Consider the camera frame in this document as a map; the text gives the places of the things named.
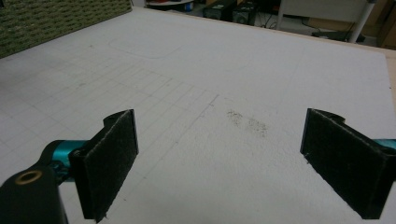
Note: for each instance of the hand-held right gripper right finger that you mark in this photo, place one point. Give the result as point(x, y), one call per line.
point(345, 161)

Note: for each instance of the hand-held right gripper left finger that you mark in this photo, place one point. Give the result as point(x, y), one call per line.
point(106, 168)

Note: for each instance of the white foam mat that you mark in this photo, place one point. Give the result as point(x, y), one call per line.
point(233, 62)

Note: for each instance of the green woven basket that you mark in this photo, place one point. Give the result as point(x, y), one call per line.
point(46, 21)

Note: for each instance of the black computer tower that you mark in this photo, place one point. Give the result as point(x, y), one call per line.
point(246, 14)
point(218, 11)

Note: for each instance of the white desk frame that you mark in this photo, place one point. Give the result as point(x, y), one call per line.
point(361, 23)

